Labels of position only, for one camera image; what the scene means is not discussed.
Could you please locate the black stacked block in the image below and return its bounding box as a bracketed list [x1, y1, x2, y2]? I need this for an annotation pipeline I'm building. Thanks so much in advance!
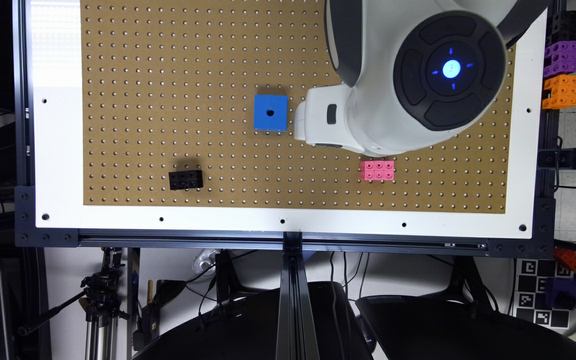
[546, 11, 576, 46]

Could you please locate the red orange block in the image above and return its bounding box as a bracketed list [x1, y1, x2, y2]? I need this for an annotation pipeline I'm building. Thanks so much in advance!
[554, 247, 576, 271]

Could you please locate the fiducial marker sheet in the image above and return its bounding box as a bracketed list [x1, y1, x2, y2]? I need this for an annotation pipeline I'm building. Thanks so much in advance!
[511, 259, 573, 330]

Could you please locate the camera tripod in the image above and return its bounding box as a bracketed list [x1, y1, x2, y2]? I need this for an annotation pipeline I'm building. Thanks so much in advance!
[17, 247, 130, 360]

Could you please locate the brown pegboard panel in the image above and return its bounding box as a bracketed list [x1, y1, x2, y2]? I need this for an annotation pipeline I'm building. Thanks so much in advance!
[81, 0, 512, 213]

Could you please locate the black chair left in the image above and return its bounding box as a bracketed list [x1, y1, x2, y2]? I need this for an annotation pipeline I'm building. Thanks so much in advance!
[136, 281, 372, 360]

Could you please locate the dark purple block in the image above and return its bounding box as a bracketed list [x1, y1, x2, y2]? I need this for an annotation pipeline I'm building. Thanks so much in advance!
[545, 278, 576, 310]

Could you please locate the black chair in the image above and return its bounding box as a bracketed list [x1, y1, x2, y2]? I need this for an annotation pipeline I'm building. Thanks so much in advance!
[356, 295, 576, 360]
[136, 281, 372, 360]

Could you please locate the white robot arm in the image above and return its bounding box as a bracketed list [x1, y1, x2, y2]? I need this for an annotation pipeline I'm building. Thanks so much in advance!
[294, 0, 549, 157]

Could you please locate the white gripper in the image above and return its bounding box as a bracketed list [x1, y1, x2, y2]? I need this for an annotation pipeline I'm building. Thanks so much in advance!
[294, 84, 365, 153]

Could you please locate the purple stacked block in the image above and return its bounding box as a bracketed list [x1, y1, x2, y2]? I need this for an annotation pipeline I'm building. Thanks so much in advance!
[543, 40, 576, 79]

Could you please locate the black block on pegboard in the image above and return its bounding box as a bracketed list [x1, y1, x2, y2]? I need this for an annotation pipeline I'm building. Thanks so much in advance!
[169, 170, 203, 190]

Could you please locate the black aluminium table frame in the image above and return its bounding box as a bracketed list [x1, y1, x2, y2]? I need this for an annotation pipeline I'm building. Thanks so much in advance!
[12, 1, 557, 258]

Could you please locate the pink block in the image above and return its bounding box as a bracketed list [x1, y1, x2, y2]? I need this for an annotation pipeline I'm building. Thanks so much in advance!
[360, 160, 394, 181]

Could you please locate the black centre frame strut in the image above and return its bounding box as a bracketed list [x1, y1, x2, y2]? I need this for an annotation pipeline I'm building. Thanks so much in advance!
[275, 232, 320, 360]

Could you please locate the blue cube block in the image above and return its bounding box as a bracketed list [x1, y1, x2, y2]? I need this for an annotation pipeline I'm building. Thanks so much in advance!
[253, 94, 288, 132]

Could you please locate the white table board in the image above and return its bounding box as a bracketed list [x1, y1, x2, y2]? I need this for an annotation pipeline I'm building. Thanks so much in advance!
[19, 1, 546, 246]

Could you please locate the orange stacked block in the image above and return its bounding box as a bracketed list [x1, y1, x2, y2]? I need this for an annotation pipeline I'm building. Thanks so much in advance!
[542, 74, 576, 110]

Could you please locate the black chair right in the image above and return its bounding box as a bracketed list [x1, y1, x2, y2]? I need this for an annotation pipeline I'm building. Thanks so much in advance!
[356, 295, 576, 360]

